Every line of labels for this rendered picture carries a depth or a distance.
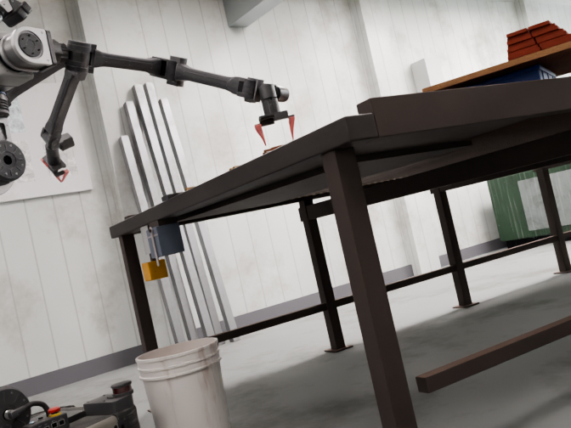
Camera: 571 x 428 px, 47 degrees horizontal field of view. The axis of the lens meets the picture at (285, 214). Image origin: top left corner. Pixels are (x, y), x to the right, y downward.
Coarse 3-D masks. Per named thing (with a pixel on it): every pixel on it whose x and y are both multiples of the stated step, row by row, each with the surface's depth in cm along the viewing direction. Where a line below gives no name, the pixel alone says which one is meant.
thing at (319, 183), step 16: (448, 144) 225; (464, 144) 230; (368, 160) 202; (384, 160) 216; (400, 160) 232; (416, 160) 250; (304, 176) 218; (320, 176) 220; (256, 192) 242; (272, 192) 245; (288, 192) 266; (304, 192) 290; (208, 208) 271; (224, 208) 278; (240, 208) 305
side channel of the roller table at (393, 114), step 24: (384, 96) 155; (408, 96) 158; (432, 96) 162; (456, 96) 166; (480, 96) 170; (504, 96) 175; (528, 96) 179; (552, 96) 184; (384, 120) 154; (408, 120) 157; (432, 120) 161; (456, 120) 165; (480, 120) 169; (504, 120) 176
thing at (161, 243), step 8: (152, 224) 271; (160, 224) 265; (168, 224) 266; (176, 224) 268; (152, 232) 267; (160, 232) 264; (168, 232) 266; (176, 232) 267; (152, 240) 268; (160, 240) 263; (168, 240) 265; (176, 240) 267; (152, 248) 272; (160, 248) 264; (168, 248) 265; (176, 248) 266; (152, 256) 273; (160, 256) 273
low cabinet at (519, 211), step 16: (512, 176) 715; (528, 176) 700; (560, 176) 670; (496, 192) 734; (512, 192) 718; (528, 192) 702; (560, 192) 673; (496, 208) 737; (512, 208) 721; (528, 208) 705; (544, 208) 690; (560, 208) 676; (512, 224) 724; (528, 224) 708; (544, 224) 693; (512, 240) 732; (528, 240) 717
